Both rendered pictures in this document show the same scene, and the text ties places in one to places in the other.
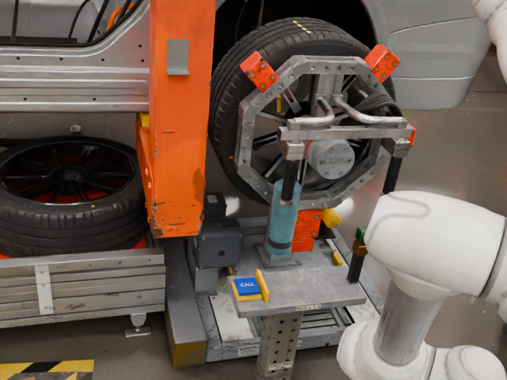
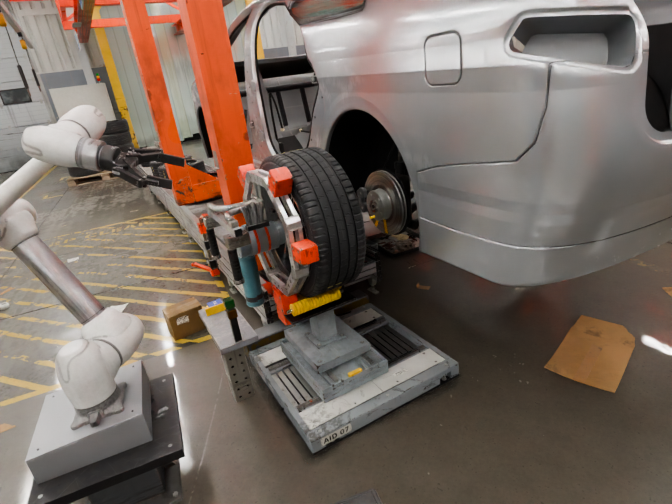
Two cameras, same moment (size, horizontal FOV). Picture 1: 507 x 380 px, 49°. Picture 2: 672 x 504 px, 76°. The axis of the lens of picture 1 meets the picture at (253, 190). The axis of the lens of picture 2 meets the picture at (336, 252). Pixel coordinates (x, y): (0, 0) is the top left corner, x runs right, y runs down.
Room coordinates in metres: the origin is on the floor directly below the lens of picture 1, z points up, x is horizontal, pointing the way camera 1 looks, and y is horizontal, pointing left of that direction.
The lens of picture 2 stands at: (1.70, -2.04, 1.48)
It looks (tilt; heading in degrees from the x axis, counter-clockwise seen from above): 23 degrees down; 82
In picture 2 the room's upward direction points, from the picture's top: 8 degrees counter-clockwise
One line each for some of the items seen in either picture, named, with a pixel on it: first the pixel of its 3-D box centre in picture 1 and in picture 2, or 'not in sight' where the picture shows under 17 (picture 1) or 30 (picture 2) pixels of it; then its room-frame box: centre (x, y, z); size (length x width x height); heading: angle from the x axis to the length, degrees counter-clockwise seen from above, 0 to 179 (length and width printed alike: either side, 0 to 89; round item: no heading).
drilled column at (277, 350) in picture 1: (278, 341); (234, 360); (1.39, -0.15, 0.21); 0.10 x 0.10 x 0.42; 19
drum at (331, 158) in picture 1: (324, 146); (258, 237); (1.63, -0.21, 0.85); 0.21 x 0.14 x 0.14; 19
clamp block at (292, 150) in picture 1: (290, 145); (214, 220); (1.45, -0.09, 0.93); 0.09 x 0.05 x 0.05; 19
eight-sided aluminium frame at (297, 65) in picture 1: (315, 137); (273, 232); (1.70, -0.19, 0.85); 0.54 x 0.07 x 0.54; 109
